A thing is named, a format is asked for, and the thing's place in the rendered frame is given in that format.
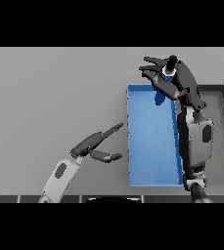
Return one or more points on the blue pipe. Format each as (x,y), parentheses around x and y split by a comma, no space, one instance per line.
(165,85)

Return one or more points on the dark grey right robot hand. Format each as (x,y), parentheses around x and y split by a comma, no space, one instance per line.
(182,83)

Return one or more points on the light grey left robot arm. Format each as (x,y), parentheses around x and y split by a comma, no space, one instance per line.
(62,177)

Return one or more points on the dark grey bin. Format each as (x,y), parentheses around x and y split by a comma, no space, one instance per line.
(222,130)

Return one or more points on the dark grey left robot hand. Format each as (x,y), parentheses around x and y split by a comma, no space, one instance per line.
(90,144)

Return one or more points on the blue bin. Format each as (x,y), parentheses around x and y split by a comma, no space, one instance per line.
(151,136)

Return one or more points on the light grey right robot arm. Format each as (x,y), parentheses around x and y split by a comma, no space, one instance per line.
(196,143)

